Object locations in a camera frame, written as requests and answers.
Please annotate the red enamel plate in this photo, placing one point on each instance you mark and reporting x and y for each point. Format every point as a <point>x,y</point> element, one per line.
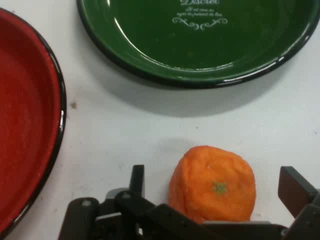
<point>22,120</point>

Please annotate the green enamel plate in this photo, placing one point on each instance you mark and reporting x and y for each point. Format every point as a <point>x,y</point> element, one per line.
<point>200,45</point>

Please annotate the orange toy tangerine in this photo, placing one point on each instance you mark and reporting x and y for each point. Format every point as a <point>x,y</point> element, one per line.
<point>212,172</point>

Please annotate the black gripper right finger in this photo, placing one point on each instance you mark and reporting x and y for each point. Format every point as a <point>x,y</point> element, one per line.
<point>295,190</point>

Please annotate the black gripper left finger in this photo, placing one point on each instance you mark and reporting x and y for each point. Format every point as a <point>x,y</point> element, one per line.
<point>136,182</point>

